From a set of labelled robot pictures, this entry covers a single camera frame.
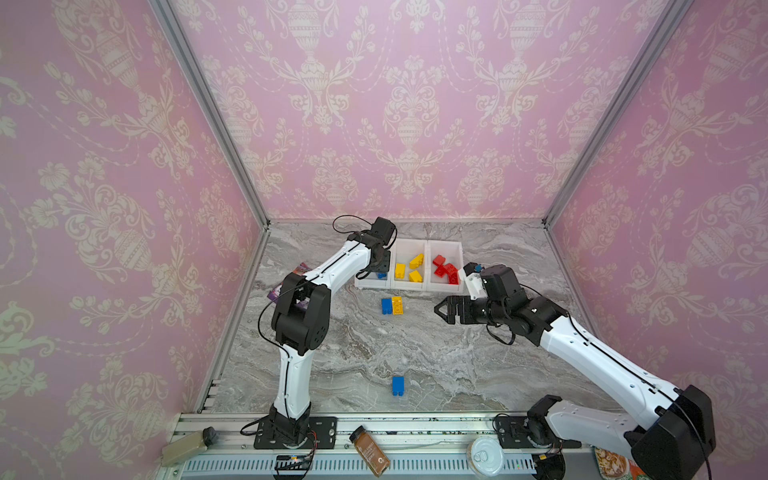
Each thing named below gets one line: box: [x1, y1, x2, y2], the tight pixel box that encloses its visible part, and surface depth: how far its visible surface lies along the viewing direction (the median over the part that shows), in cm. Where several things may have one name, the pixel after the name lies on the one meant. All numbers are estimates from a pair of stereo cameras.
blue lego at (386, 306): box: [381, 298, 393, 315], surface depth 97 cm
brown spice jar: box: [349, 425, 391, 478], surface depth 70 cm
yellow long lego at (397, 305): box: [392, 296, 404, 315], surface depth 99 cm
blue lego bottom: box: [392, 376, 405, 397], surface depth 82 cm
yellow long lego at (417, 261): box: [409, 253, 425, 270], surface depth 108 cm
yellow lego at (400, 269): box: [395, 263, 406, 279], surface depth 105 cm
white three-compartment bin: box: [354, 238, 463, 292], surface depth 105 cm
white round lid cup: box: [467, 436, 505, 477], surface depth 67 cm
